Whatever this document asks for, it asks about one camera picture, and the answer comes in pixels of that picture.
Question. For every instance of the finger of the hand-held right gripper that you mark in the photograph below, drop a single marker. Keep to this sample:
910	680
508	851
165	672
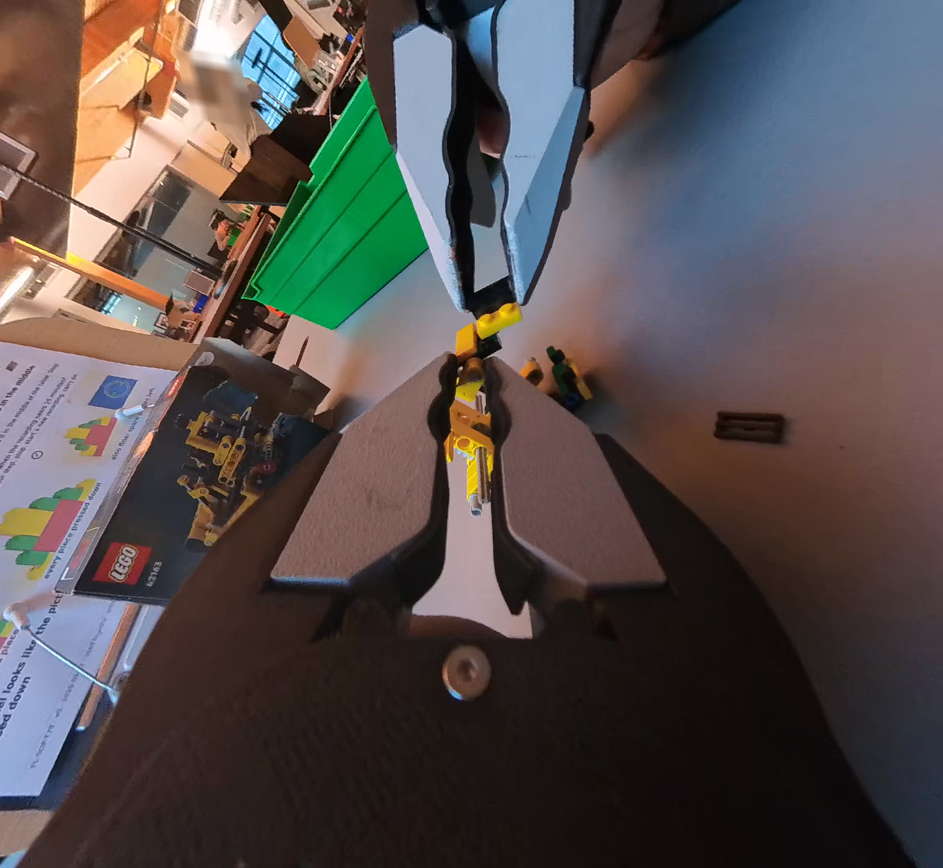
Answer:
424	124
538	72

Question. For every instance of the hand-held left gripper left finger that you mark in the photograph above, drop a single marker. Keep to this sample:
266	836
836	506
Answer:
368	507

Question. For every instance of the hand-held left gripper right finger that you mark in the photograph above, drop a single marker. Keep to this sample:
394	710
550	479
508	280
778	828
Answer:
574	507

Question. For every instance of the yellow lego vehicle model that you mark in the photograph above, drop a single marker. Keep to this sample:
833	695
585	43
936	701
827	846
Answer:
464	433

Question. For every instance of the black lego grille tile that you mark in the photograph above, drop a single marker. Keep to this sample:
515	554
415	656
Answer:
748	427

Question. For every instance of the yellow black lego brick assembly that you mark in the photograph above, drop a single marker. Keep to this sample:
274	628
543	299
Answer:
497	319

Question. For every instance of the dark lego set box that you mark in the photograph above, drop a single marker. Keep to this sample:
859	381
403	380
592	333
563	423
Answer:
221	455

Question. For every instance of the person's right hand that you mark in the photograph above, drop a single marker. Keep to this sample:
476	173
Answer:
492	131

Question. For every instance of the green plastic bin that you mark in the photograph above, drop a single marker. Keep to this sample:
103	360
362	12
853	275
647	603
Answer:
353	256
353	131

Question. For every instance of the dark brown chair back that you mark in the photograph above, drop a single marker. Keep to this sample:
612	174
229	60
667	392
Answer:
280	160

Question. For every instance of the long wooden desk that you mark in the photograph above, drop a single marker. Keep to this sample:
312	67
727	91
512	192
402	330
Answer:
236	278

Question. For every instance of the printed instruction sheet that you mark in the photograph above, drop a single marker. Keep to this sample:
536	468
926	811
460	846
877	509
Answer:
44	440

